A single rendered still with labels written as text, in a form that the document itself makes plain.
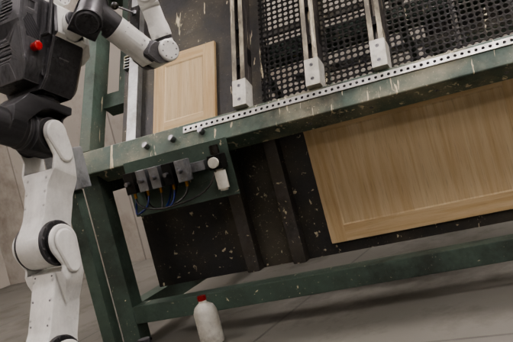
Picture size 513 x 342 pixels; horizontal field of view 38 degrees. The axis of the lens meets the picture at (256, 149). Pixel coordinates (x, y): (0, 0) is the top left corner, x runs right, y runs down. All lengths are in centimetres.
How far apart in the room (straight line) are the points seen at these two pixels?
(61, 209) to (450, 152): 154
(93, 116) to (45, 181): 115
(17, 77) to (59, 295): 69
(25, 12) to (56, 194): 58
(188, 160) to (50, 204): 83
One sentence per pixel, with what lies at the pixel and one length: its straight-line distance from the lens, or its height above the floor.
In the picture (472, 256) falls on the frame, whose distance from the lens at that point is 296.
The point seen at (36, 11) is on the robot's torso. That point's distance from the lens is 256.
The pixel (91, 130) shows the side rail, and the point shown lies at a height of 100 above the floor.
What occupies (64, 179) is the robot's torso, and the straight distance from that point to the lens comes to 249.
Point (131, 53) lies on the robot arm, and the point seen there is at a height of 115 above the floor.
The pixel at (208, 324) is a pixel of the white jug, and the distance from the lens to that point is 315.
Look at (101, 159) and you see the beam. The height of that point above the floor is 85.
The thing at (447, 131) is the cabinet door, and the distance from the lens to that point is 311.
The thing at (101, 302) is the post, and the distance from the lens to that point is 332.
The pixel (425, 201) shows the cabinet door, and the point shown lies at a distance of 316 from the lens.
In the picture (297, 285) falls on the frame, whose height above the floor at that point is 15.
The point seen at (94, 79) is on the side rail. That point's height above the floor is 123.
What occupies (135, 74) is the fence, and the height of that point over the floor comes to 119.
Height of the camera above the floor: 79
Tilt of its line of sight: 1 degrees down
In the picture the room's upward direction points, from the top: 15 degrees counter-clockwise
